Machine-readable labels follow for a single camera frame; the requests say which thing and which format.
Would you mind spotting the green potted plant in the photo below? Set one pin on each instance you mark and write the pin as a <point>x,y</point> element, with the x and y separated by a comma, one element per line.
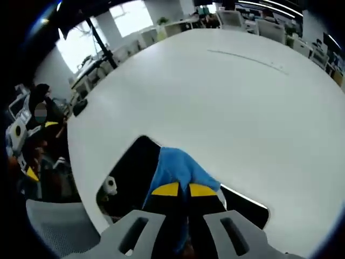
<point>162,20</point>

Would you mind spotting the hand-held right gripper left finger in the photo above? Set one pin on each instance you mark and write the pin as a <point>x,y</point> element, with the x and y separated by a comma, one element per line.
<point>129,237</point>

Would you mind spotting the grey mesh office chair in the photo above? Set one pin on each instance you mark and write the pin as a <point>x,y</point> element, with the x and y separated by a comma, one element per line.
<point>62,224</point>

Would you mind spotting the blue cleaning cloth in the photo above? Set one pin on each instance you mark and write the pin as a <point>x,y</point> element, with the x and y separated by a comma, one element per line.
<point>175,164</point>

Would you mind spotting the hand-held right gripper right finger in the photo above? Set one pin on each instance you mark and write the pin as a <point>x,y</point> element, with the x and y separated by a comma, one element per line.
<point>215,237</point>

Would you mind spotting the small black object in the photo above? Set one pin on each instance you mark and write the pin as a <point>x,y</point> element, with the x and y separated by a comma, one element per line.
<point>80,107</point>

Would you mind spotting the black stand pole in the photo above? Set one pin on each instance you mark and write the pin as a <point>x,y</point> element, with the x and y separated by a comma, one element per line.
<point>103,48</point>

